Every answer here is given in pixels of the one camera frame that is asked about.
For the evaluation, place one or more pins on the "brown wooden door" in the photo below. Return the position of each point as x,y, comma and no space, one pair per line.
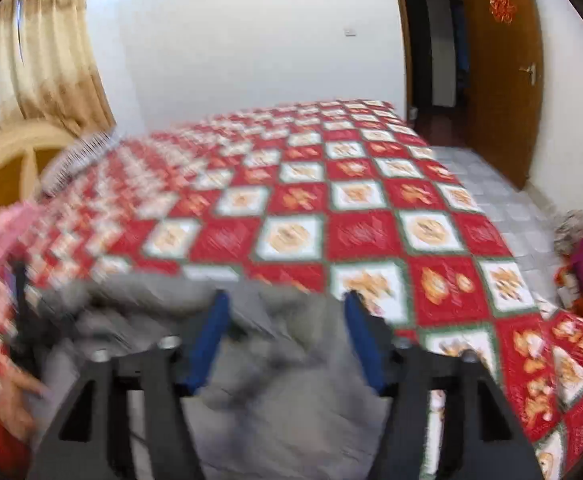
501,100

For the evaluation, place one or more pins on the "round wooden headboard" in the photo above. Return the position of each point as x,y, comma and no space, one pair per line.
16,160

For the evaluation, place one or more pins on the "red printed blanket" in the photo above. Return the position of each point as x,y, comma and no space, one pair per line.
361,232

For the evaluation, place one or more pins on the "dark wooden door frame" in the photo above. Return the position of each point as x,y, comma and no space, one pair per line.
405,35

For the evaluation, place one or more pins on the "beige curtain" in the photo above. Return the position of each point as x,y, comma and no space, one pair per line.
36,55

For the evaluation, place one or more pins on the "white wall switch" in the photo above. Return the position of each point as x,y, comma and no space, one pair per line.
350,33

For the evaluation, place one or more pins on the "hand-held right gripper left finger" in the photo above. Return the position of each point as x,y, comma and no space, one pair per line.
210,340

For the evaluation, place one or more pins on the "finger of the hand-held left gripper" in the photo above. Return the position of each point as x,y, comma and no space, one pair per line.
20,300

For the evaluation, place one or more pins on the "grey crumpled cloth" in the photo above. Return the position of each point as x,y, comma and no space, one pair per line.
574,230

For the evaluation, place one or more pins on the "grey striped pillow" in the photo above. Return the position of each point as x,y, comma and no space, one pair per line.
79,155

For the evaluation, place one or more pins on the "grey garment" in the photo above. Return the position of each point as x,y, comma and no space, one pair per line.
281,390

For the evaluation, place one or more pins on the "red door decoration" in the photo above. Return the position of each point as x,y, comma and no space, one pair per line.
500,4

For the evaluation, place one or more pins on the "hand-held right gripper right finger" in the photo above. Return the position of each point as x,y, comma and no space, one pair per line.
364,342

